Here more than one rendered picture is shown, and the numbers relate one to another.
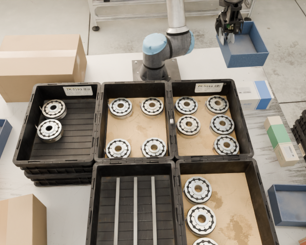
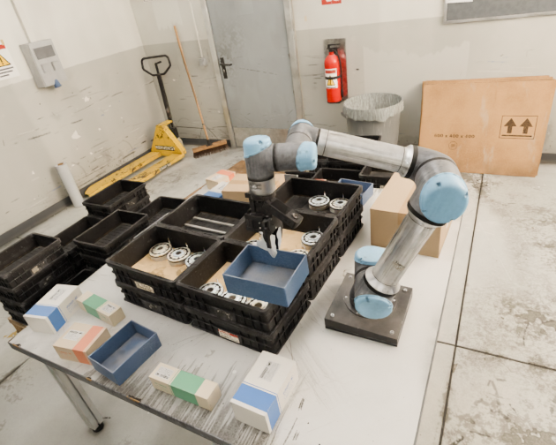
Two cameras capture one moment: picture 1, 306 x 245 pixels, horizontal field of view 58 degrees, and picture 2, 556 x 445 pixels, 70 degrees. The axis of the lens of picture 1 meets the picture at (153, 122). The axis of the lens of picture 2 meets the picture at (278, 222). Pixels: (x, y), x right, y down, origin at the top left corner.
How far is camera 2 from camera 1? 1.83 m
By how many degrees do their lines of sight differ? 82
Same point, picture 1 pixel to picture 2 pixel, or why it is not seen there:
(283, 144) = (175, 373)
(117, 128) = (295, 237)
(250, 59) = (236, 267)
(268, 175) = (170, 356)
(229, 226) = (161, 272)
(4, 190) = not seen: hidden behind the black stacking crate
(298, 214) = (123, 354)
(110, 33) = not seen: outside the picture
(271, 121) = (208, 383)
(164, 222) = not seen: hidden behind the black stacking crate
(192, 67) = (375, 363)
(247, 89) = (266, 376)
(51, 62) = (396, 199)
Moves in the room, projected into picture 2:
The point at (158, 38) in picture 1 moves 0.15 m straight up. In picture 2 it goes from (371, 256) to (371, 218)
